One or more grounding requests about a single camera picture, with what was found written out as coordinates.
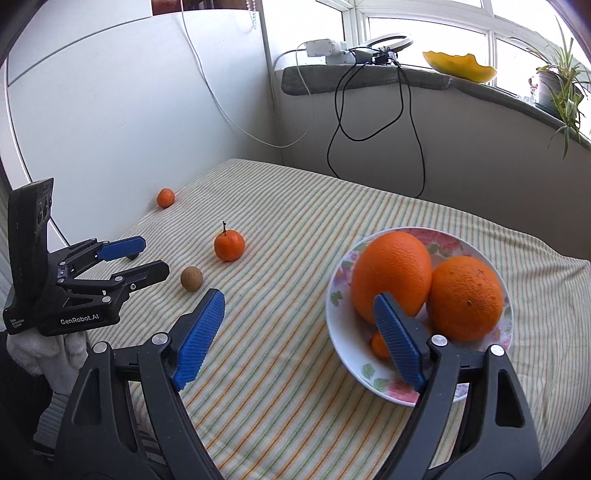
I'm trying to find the brown kiwi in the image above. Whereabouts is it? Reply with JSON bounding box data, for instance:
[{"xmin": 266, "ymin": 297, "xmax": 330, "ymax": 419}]
[{"xmin": 180, "ymin": 266, "xmax": 204, "ymax": 292}]

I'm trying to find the large orange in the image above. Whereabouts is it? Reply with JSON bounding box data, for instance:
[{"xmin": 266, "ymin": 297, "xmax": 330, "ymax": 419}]
[
  {"xmin": 427, "ymin": 256, "xmax": 504, "ymax": 342},
  {"xmin": 351, "ymin": 231, "xmax": 432, "ymax": 324}
]

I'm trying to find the small orange kumquat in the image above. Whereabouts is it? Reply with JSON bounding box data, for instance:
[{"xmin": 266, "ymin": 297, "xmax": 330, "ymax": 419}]
[{"xmin": 370, "ymin": 331, "xmax": 391, "ymax": 360}]

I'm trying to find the floral white bowl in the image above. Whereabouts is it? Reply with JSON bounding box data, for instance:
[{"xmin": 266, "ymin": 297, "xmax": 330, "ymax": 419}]
[{"xmin": 325, "ymin": 227, "xmax": 493, "ymax": 407}]

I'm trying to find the white gloved left hand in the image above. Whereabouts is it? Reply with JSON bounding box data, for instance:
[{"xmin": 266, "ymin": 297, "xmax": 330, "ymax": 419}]
[{"xmin": 7, "ymin": 328, "xmax": 88, "ymax": 396}]

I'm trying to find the mandarin with stem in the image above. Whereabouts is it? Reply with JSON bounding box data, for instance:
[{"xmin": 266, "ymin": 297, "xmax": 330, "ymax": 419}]
[{"xmin": 213, "ymin": 222, "xmax": 245, "ymax": 262}]

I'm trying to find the striped table cloth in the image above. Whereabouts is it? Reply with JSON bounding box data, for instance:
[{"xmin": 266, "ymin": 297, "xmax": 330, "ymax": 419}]
[{"xmin": 89, "ymin": 160, "xmax": 590, "ymax": 479}]

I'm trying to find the grey window sill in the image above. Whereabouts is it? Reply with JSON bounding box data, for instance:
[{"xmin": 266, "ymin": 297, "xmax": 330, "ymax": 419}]
[{"xmin": 280, "ymin": 63, "xmax": 591, "ymax": 151}]

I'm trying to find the white power strip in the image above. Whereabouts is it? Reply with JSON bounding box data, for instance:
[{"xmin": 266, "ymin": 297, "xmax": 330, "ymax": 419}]
[{"xmin": 304, "ymin": 39, "xmax": 375, "ymax": 65}]

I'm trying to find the potted spider plant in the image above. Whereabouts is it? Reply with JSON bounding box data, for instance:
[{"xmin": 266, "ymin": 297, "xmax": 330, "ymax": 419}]
[{"xmin": 508, "ymin": 20, "xmax": 590, "ymax": 160}]

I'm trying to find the yellow bowl on sill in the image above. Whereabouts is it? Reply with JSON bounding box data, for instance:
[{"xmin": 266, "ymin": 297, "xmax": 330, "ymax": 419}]
[{"xmin": 423, "ymin": 51, "xmax": 497, "ymax": 84}]

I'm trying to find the small mandarin by wall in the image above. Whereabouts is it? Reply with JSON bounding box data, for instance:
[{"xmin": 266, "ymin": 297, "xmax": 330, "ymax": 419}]
[{"xmin": 156, "ymin": 188, "xmax": 176, "ymax": 209}]

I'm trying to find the black cable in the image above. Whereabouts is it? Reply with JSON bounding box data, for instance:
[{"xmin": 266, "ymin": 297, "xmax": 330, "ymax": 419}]
[{"xmin": 325, "ymin": 57, "xmax": 428, "ymax": 199}]

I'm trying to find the white cable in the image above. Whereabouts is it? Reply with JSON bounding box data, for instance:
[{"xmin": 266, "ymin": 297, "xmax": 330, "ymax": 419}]
[{"xmin": 179, "ymin": 0, "xmax": 320, "ymax": 150}]

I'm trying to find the ring light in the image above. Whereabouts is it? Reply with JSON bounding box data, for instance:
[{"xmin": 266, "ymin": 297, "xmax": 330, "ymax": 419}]
[{"xmin": 362, "ymin": 34, "xmax": 414, "ymax": 65}]

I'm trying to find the white window frame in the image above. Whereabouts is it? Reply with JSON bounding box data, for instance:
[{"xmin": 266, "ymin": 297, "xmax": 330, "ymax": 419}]
[{"xmin": 315, "ymin": 1, "xmax": 590, "ymax": 97}]

